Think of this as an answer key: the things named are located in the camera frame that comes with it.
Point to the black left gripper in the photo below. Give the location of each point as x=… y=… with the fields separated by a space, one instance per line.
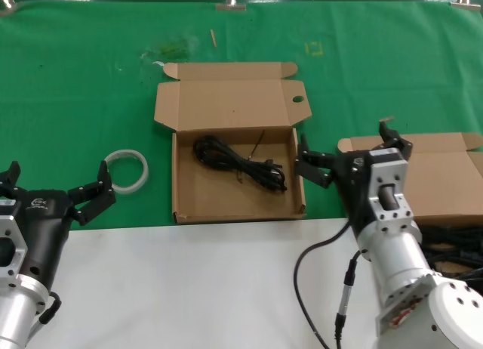
x=43 y=232

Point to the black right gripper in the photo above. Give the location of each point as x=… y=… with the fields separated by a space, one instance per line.
x=354 y=186

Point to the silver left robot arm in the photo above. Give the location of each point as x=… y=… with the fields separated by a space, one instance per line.
x=17 y=315

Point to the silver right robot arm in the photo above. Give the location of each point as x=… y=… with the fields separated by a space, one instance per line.
x=407 y=273

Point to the open cardboard box with hole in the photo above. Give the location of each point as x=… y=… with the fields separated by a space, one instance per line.
x=234 y=99

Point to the short wooden piece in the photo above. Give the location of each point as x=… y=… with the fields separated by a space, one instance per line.
x=386 y=119

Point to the white tape roll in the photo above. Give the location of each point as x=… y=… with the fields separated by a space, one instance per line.
x=137 y=179

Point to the green table cloth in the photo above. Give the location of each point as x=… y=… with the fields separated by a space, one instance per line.
x=75 y=99

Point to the clear plastic wrapper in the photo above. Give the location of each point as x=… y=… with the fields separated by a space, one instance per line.
x=171 y=48

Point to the long thin wooden stick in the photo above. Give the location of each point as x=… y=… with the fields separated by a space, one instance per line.
x=213 y=37

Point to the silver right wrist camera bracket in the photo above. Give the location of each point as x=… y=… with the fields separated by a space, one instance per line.
x=390 y=171

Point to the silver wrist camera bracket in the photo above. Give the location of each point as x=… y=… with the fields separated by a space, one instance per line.
x=9 y=266
x=390 y=171

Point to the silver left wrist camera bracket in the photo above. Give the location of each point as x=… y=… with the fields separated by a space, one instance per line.
x=9 y=266

